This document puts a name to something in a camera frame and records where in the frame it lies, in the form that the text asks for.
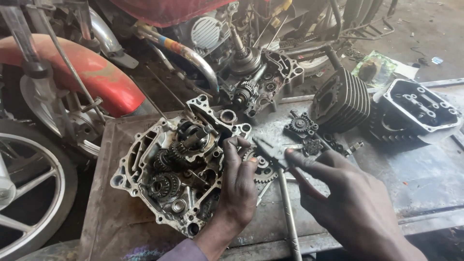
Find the person's right hand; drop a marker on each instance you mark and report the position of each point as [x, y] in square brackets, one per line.
[340, 195]

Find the person's left hand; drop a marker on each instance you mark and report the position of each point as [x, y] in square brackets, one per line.
[237, 188]

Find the grey metal pliers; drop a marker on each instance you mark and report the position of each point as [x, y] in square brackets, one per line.
[270, 152]

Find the short silver pin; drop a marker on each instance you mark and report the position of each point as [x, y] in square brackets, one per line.
[264, 193]

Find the flat toothed sprocket gear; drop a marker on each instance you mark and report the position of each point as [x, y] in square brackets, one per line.
[266, 174]

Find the small silver bolt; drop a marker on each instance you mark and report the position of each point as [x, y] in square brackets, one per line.
[354, 148]

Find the small black metal part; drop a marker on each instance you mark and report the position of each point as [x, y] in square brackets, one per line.
[333, 143]

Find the long grey metal tube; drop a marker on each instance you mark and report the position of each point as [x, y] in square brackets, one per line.
[290, 217]

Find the small star-shaped metal part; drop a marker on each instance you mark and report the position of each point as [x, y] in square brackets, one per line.
[312, 147]

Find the silver crankcase half with gears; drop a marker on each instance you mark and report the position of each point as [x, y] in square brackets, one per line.
[166, 166]

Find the black oil pump gear plate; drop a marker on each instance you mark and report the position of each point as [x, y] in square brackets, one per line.
[301, 125]

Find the black finned engine cylinder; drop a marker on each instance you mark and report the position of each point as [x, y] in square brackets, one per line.
[340, 99]

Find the crankcase half with clutch shaft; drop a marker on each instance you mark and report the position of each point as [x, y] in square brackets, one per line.
[263, 81]

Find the black finned cylinder head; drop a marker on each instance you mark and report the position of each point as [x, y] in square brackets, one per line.
[417, 108]

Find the thin metal stud rod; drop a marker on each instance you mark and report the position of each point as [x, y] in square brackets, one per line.
[147, 96]
[165, 87]

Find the green plastic packet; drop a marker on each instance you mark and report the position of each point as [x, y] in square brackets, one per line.
[375, 69]

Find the black kick lever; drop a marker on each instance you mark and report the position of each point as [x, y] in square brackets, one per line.
[334, 58]

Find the chrome exhaust pipe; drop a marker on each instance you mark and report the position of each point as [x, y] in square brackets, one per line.
[188, 54]

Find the small blue scrap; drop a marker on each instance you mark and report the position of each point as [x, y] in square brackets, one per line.
[437, 60]

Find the red motorcycle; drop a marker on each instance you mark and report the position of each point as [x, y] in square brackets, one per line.
[224, 21]

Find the silver brake hub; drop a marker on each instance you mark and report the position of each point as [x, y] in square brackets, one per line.
[72, 119]

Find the red motorcycle fender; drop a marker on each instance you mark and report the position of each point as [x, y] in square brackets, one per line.
[83, 72]

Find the motorcycle wheel with alloy spokes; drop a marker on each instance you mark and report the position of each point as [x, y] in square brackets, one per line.
[36, 188]

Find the chrome fork leg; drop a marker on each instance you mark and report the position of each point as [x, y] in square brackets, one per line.
[25, 40]

